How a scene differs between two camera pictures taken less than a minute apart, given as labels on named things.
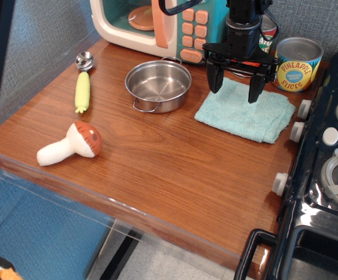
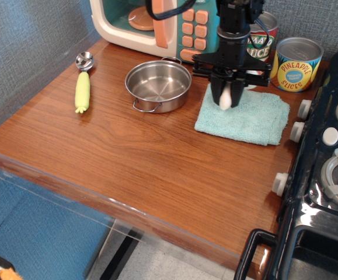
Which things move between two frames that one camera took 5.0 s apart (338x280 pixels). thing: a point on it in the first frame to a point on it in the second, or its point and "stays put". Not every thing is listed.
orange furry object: x=9 y=274 stays put
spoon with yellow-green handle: x=84 y=61 stays put
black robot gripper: x=241 y=51 to x=232 y=59
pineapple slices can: x=298 y=60 stays put
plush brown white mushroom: x=82 y=139 to x=225 y=101
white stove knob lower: x=279 y=183 stays put
